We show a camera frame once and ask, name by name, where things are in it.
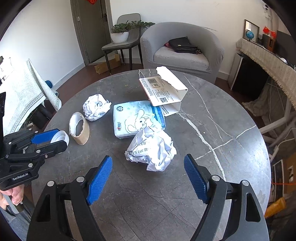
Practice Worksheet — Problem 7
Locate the grey dining chair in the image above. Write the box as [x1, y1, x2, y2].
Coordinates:
[101, 13, 142, 74]

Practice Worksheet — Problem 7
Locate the black monitor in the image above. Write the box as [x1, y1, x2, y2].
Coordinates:
[274, 31, 296, 65]

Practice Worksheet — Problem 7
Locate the person's left hand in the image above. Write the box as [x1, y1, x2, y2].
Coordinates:
[0, 184, 25, 210]

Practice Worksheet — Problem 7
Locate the potted green plant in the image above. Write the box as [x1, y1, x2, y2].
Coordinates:
[110, 20, 155, 44]

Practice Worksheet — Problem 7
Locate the black cabinet under desk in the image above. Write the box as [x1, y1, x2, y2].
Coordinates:
[228, 52, 269, 102]

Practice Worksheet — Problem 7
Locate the framed picture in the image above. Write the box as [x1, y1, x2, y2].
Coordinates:
[243, 19, 259, 43]

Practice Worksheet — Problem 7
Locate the grey armchair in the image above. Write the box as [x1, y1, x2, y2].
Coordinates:
[140, 22, 224, 83]

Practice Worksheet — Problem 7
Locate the small white paper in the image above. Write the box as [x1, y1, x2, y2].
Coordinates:
[82, 94, 111, 121]

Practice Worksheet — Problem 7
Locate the red fu door sticker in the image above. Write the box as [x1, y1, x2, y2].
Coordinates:
[87, 0, 97, 4]

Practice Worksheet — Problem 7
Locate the white tape roll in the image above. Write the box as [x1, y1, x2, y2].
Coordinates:
[50, 131, 69, 154]

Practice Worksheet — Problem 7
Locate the orange bottle on floor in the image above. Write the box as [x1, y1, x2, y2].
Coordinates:
[264, 197, 286, 219]

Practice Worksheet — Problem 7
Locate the brown cardboard box on floor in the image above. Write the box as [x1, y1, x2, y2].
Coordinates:
[94, 54, 121, 74]

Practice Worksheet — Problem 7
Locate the blue white tissue pack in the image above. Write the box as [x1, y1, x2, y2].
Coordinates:
[113, 100, 166, 139]

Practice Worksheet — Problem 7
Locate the brown cardboard tape core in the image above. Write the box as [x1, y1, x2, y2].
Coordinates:
[69, 112, 90, 145]

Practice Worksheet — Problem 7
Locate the white printed carton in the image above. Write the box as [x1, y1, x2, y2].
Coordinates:
[139, 66, 188, 116]

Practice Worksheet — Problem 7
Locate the white patterned tablecloth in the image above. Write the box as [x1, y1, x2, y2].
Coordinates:
[1, 59, 62, 136]

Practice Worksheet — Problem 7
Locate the small blue globe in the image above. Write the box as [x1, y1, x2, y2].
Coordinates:
[245, 30, 254, 42]

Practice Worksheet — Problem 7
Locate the round grey marble table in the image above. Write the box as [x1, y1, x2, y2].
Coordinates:
[31, 68, 272, 241]

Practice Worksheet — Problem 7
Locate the large white paper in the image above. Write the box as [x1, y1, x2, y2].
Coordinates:
[125, 126, 177, 172]

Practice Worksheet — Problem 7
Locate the grey door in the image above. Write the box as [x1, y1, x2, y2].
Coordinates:
[70, 0, 112, 66]

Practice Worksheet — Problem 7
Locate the black handbag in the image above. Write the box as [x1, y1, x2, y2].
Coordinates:
[168, 37, 202, 54]

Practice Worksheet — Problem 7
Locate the beige fringed desk cloth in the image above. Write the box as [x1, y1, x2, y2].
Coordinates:
[236, 38, 296, 108]

